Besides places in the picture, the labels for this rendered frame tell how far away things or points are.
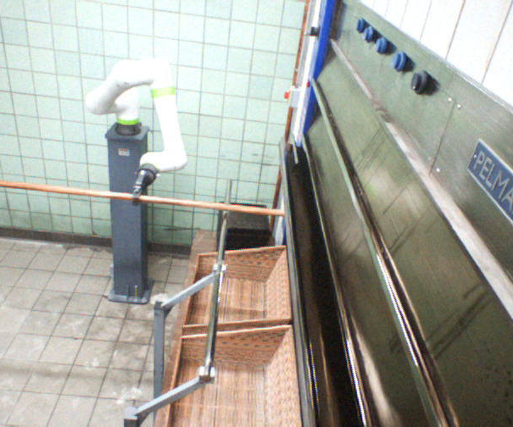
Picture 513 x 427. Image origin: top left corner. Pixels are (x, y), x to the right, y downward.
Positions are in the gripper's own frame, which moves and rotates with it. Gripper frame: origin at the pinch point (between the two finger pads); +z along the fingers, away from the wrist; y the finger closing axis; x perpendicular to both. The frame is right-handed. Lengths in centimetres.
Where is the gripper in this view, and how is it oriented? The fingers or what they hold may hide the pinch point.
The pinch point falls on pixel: (136, 197)
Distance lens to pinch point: 210.8
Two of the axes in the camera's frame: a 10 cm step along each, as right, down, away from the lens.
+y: -1.2, 8.5, 5.2
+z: 0.1, 5.3, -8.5
